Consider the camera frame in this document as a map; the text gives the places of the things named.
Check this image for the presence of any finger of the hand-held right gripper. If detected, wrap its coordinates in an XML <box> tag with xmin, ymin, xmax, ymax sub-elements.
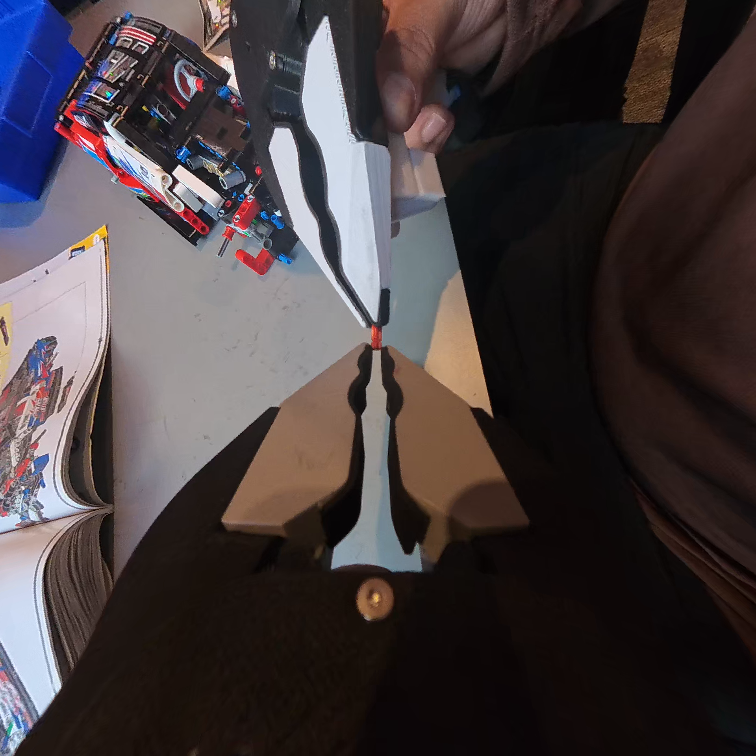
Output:
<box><xmin>269</xmin><ymin>125</ymin><xmax>376</xmax><ymax>328</ymax></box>
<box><xmin>300</xmin><ymin>15</ymin><xmax>395</xmax><ymax>327</ymax></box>

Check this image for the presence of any blue plastic bin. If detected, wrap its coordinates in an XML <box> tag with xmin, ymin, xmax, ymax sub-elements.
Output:
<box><xmin>0</xmin><ymin>0</ymin><xmax>87</xmax><ymax>204</ymax></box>

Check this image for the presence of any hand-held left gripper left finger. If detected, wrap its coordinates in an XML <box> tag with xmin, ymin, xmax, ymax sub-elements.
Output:
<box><xmin>221</xmin><ymin>344</ymin><xmax>374</xmax><ymax>547</ymax></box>

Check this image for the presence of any partly built toy car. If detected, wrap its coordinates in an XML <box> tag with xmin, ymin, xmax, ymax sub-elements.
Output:
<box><xmin>54</xmin><ymin>12</ymin><xmax>301</xmax><ymax>278</ymax></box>

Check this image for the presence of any person's right hand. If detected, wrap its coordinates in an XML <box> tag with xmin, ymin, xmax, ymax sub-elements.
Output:
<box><xmin>377</xmin><ymin>0</ymin><xmax>516</xmax><ymax>154</ymax></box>

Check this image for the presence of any person's right forearm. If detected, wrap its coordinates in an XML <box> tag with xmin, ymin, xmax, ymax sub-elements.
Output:
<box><xmin>496</xmin><ymin>0</ymin><xmax>627</xmax><ymax>95</ymax></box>

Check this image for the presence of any instruction booklet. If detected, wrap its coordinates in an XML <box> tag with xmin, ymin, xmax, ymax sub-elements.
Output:
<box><xmin>0</xmin><ymin>224</ymin><xmax>116</xmax><ymax>742</ymax></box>

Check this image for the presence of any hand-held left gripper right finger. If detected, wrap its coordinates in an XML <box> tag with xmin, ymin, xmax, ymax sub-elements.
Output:
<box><xmin>383</xmin><ymin>345</ymin><xmax>531</xmax><ymax>563</ymax></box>

